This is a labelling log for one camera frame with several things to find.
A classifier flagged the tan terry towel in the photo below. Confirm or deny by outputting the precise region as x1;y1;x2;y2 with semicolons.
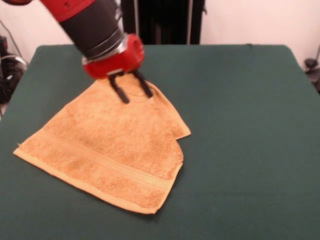
13;74;192;215

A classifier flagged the black stand foot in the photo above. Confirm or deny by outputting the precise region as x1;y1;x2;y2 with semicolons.
304;58;320;95

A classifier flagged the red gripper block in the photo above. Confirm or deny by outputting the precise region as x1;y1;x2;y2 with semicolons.
81;33;154;104

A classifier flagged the dark green table cloth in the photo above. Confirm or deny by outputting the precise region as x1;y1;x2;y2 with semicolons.
0;44;320;240

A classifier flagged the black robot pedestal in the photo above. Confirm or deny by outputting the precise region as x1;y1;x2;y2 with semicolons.
114;0;208;46

